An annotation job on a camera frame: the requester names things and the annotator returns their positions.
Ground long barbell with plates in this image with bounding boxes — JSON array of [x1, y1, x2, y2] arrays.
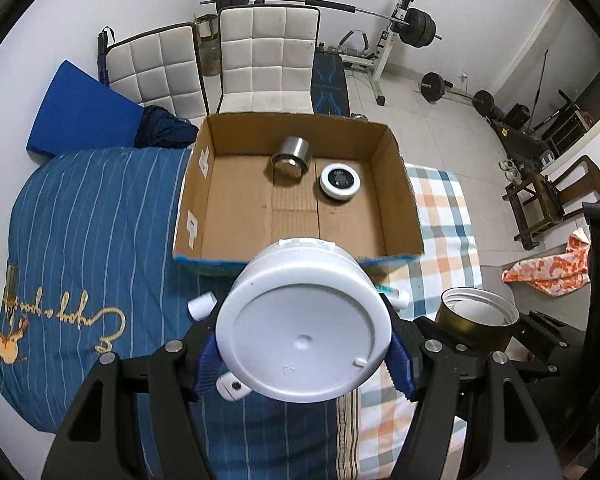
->
[[199, 0, 444, 50]]

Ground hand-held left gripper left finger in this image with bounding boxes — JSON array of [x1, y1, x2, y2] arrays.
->
[[41, 305, 231, 480]]

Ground white tube green print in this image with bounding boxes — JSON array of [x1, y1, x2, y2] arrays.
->
[[372, 282, 410, 312]]

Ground white plastic jar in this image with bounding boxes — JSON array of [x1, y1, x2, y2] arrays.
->
[[215, 237, 394, 404]]

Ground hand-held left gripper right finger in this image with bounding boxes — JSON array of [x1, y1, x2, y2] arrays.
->
[[380, 310, 564, 480]]

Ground dark storage shelf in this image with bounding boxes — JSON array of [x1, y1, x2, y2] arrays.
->
[[544, 90, 597, 157]]

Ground cardboard box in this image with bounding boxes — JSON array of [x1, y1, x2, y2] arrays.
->
[[172, 112, 426, 277]]

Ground white barbell rack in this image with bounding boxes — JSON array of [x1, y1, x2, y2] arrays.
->
[[340, 0, 422, 107]]

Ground dark blue cloth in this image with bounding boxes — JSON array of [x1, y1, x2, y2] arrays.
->
[[133, 105, 201, 150]]

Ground white round tin black face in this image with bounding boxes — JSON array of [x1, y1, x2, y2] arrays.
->
[[318, 161, 364, 204]]

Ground blue foam mat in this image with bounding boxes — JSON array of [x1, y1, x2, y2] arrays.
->
[[26, 60, 146, 162]]

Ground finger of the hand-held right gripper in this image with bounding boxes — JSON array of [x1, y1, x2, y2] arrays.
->
[[505, 352, 562, 386], [519, 310, 587, 347]]

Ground plaid checked blanket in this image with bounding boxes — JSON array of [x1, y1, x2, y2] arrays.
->
[[355, 162, 484, 480]]

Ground white shoes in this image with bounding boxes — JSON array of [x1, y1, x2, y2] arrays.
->
[[499, 158, 524, 182]]

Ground gold jar white rim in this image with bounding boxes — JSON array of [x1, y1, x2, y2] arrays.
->
[[434, 286, 522, 357]]

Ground short barbell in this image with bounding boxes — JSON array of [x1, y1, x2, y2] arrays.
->
[[419, 72, 497, 118]]

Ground small white cylinder bottle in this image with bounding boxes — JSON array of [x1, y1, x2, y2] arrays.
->
[[187, 292, 217, 322]]

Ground blue black weight bench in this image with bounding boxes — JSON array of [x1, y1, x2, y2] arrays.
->
[[311, 51, 352, 118]]

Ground black blue pump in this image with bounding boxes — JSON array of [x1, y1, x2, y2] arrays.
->
[[96, 26, 117, 87]]

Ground stainless steel cup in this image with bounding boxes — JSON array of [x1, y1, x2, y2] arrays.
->
[[270, 135, 314, 187]]

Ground white quilted chair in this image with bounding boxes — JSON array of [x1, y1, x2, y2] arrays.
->
[[215, 5, 324, 116], [105, 22, 209, 127]]

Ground wooden chair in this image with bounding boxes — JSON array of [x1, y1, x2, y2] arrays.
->
[[502, 155, 600, 252]]

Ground small white plastic device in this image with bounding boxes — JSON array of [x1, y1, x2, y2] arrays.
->
[[215, 372, 254, 404]]

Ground blue striped blanket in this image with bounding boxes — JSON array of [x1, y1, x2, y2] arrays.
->
[[0, 147, 362, 480]]

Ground black exercise bench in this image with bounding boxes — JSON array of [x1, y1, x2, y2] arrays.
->
[[489, 104, 557, 173]]

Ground orange floral cloth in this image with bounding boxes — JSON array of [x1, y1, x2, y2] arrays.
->
[[502, 227, 593, 297]]

